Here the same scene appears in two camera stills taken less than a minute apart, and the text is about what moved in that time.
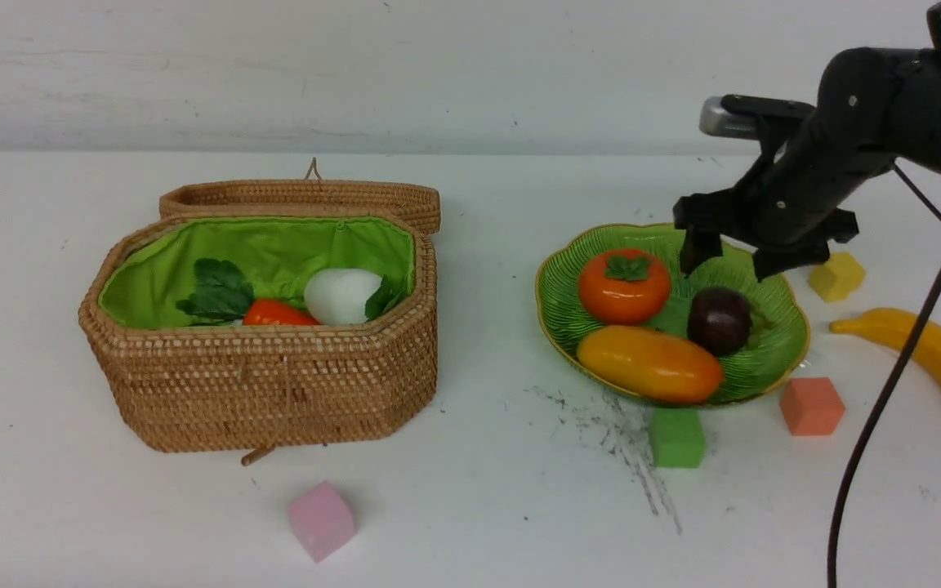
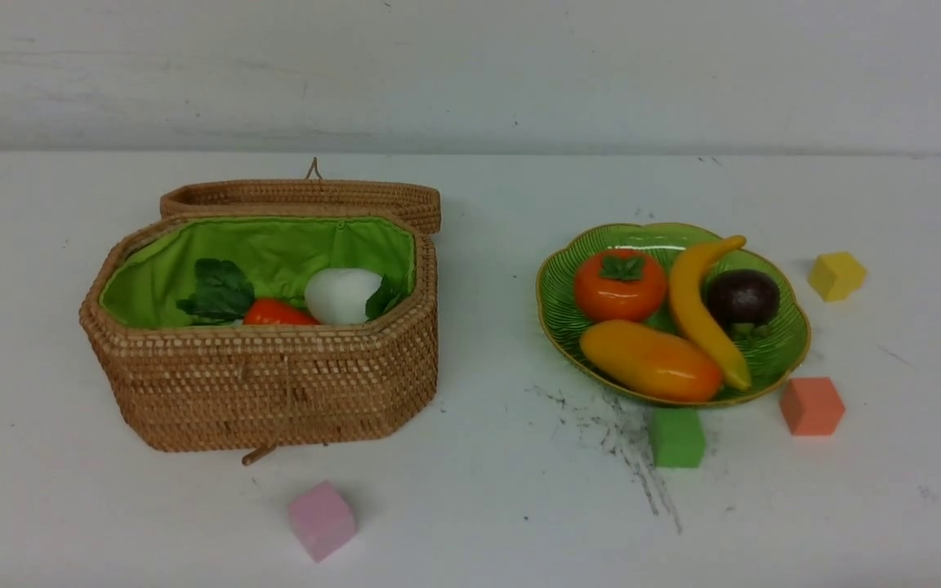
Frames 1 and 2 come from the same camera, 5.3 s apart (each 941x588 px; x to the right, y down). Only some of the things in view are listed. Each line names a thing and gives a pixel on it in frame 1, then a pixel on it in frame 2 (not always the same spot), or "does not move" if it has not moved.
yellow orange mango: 651,363 does not move
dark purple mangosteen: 721,319 → 744,296
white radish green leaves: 350,296 does not move
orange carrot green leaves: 220,296 does not move
